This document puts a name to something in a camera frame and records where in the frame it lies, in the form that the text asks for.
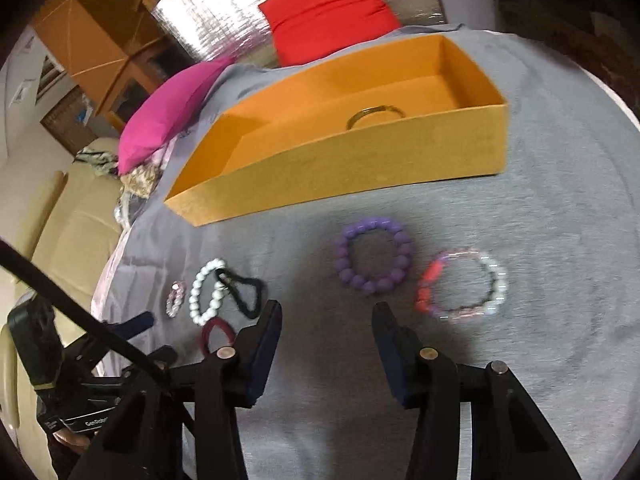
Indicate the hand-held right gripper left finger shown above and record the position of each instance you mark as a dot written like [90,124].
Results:
[262,355]

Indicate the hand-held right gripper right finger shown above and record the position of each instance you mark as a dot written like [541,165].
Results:
[389,355]

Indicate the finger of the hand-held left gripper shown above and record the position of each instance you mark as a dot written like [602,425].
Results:
[135,322]
[164,355]

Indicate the orange cardboard box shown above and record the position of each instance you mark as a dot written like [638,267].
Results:
[350,180]

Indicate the pale pink sheet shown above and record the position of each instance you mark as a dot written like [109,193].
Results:
[103,285]

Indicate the beige sofa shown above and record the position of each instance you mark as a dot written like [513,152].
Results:
[80,230]

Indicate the patterned cloth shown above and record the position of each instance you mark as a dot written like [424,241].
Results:
[140,182]
[97,158]

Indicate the grey blanket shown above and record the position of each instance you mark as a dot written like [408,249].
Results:
[550,260]

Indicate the magenta pillow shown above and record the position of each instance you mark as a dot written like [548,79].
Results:
[160,115]

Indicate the brown wicker cabinet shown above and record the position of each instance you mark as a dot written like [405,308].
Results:
[65,120]

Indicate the gold bangle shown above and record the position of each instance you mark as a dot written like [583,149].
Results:
[372,108]

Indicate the orange wooden cabinet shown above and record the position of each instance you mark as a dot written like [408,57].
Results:
[85,35]

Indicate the silver foil sheet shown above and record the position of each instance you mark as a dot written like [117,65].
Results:
[210,15]

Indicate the red cushion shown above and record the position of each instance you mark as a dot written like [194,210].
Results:
[325,15]

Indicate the dark wooden shelf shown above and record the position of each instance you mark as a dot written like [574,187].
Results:
[550,10]

